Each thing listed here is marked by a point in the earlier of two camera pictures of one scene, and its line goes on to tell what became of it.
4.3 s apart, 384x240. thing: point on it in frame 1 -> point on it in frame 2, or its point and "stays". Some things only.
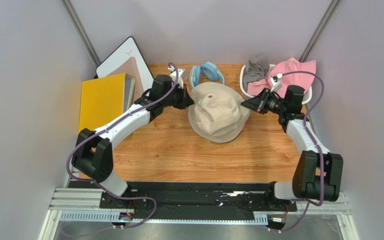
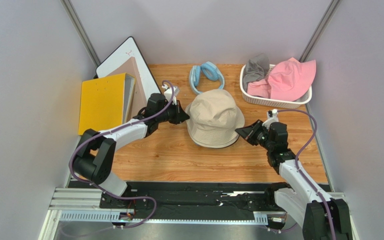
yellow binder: [103, 99] stays
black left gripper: [185, 100] -> [180, 115]
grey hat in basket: [256, 69] stays
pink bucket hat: [305, 79] stays
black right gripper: [262, 102] -> [255, 132]
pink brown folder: [130, 67] stays
